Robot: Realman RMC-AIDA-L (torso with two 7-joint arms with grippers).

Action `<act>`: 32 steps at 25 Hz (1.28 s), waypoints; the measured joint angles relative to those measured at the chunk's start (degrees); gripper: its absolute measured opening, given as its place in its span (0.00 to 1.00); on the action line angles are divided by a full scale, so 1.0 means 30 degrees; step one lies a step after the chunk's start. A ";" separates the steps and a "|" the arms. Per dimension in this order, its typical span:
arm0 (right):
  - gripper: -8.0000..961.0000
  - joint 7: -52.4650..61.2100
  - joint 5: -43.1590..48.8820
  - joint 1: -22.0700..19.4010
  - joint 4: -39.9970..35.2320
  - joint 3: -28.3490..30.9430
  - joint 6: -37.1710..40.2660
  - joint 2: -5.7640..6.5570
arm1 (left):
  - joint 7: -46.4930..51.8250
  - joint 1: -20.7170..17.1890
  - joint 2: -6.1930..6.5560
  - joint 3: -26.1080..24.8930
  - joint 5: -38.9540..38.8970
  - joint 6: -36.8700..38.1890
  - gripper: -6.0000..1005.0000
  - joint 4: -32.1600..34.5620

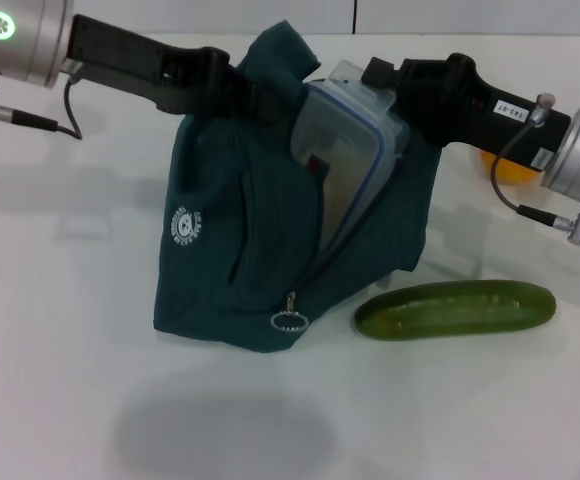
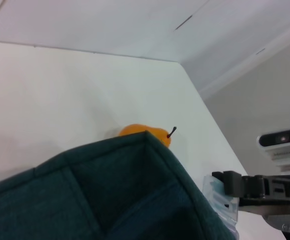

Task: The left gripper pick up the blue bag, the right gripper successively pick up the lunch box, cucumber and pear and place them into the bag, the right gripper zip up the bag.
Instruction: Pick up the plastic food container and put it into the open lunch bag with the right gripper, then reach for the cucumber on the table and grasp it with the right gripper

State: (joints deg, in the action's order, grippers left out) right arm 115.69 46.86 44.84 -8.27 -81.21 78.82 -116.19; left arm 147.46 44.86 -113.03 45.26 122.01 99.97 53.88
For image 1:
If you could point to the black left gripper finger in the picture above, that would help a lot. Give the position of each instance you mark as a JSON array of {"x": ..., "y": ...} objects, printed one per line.
[{"x": 265, "y": 102}]

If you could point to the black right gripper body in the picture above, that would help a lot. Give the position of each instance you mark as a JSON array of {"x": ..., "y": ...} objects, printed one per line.
[{"x": 470, "y": 110}]

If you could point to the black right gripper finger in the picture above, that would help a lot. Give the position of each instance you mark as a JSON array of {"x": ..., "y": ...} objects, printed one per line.
[{"x": 382, "y": 74}]

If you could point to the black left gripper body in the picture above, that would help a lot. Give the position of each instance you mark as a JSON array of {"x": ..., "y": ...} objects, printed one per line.
[{"x": 145, "y": 65}]

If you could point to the orange pear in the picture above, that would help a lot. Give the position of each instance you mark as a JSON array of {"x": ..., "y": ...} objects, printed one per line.
[{"x": 517, "y": 175}]

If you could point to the clear lunch box blue lid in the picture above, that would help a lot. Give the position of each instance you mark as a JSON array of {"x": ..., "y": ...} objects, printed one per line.
[{"x": 335, "y": 150}]

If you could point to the dark teal insulated lunch bag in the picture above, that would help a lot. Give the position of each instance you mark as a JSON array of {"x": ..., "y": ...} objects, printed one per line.
[{"x": 250, "y": 225}]

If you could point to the green cucumber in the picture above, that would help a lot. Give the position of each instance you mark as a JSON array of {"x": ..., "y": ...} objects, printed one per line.
[{"x": 420, "y": 312}]

